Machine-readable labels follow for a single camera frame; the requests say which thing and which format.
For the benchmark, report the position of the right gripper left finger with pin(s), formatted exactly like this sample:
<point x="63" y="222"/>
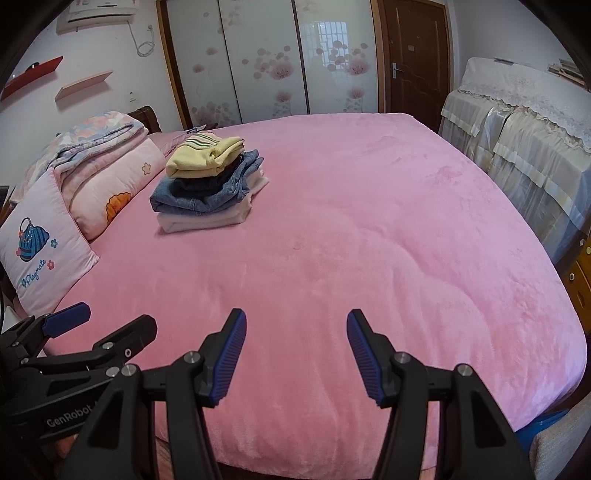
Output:
<point x="118" y="439"/>

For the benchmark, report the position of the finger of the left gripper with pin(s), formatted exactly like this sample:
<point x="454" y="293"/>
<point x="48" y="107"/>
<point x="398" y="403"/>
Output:
<point x="113" y="350"/>
<point x="25" y="340"/>

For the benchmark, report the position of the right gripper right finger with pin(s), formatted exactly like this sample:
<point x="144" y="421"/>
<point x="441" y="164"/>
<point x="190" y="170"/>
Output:
<point x="476" y="440"/>

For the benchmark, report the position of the yellow knitted child cardigan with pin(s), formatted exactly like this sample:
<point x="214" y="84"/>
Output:
<point x="203" y="155"/>

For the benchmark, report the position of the pink cartoon pillow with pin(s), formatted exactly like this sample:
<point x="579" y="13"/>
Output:
<point x="42" y="249"/>

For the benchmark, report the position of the folded white pink garment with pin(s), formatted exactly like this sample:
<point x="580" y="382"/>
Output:
<point x="236" y="214"/>

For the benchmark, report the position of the folded pink floral quilt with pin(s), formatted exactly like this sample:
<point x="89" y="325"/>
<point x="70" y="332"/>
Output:
<point x="98" y="182"/>

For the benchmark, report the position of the folded blue denim jeans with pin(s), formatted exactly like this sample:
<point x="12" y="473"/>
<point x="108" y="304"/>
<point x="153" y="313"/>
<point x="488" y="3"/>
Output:
<point x="206" y="195"/>

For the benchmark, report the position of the wooden drawer cabinet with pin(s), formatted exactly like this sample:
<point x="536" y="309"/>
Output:
<point x="576" y="275"/>

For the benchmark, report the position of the folded pastel floral blanket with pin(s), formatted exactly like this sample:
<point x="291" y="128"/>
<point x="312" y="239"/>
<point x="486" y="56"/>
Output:
<point x="83" y="142"/>

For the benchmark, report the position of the pink plush bed blanket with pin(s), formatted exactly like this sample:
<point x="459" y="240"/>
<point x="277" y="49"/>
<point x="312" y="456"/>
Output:
<point x="367" y="211"/>

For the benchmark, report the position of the dark wooden headboard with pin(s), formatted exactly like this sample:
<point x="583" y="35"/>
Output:
<point x="148" y="118"/>

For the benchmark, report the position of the floral sliding wardrobe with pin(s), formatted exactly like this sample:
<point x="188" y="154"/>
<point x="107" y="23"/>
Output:
<point x="234" y="62"/>

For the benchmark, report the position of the cream lace covered furniture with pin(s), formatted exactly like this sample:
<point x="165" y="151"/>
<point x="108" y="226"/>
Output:
<point x="529" y="131"/>

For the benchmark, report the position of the white air conditioner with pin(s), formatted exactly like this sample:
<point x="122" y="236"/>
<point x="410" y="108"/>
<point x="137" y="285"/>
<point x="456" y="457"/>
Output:
<point x="90" y="13"/>

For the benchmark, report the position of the brown wooden door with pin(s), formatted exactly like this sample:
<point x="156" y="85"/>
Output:
<point x="418" y="58"/>

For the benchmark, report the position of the pink wall shelf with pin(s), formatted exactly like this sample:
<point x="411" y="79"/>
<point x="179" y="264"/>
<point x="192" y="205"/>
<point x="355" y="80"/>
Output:
<point x="81" y="84"/>

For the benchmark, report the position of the red wall shelf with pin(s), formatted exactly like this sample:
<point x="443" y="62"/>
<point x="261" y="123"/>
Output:
<point x="29" y="76"/>

